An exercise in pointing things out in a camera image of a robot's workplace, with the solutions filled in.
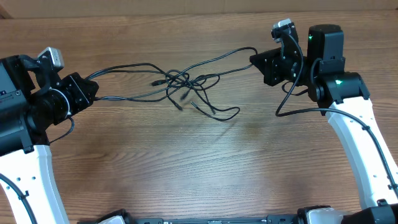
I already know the black USB cable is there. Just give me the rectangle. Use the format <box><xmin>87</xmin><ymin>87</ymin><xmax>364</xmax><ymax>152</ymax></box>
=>
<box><xmin>85</xmin><ymin>46</ymin><xmax>259</xmax><ymax>103</ymax></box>

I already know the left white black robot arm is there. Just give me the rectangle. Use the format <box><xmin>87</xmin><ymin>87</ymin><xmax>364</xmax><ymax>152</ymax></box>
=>
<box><xmin>1</xmin><ymin>47</ymin><xmax>99</xmax><ymax>223</ymax></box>

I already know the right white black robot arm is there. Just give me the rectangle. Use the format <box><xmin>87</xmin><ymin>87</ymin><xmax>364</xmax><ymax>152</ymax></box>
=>
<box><xmin>249</xmin><ymin>19</ymin><xmax>397</xmax><ymax>223</ymax></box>

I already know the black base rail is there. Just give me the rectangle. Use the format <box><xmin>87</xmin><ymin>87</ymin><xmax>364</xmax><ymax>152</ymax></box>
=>
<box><xmin>77</xmin><ymin>209</ymin><xmax>303</xmax><ymax>224</ymax></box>

